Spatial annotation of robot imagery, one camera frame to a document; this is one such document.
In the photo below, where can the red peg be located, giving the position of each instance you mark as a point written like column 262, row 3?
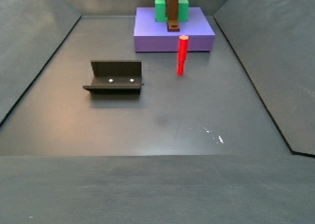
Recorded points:
column 182, row 55

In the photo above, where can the green U-shaped block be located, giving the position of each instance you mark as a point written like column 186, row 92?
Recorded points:
column 183, row 6

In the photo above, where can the black angled bracket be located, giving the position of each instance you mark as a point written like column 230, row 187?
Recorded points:
column 115, row 76

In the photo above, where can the purple base board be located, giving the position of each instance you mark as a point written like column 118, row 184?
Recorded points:
column 153, row 38

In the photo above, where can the brown L-shaped block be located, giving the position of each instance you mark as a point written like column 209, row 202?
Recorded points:
column 173, row 15

